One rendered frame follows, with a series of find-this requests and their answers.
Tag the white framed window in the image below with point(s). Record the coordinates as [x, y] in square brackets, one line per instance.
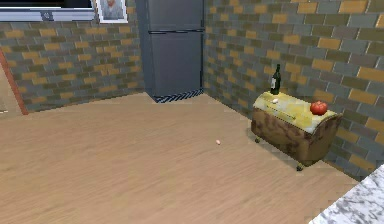
[43, 11]

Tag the small pink floor object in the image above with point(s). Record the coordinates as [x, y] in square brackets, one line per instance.
[218, 142]

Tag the red tomato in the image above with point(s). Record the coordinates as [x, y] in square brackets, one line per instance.
[318, 108]

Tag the white framed wall picture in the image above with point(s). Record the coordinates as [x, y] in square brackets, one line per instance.
[112, 10]

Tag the brown wheeled side table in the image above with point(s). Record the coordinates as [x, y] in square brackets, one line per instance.
[293, 130]

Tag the dark green wine bottle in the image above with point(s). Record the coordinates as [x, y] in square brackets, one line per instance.
[275, 81]

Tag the small white egg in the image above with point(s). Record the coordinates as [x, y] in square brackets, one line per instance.
[275, 100]

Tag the dark grey fridge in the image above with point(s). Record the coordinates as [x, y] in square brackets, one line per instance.
[173, 50]

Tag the grey marble countertop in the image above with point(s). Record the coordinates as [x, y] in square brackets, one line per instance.
[358, 203]

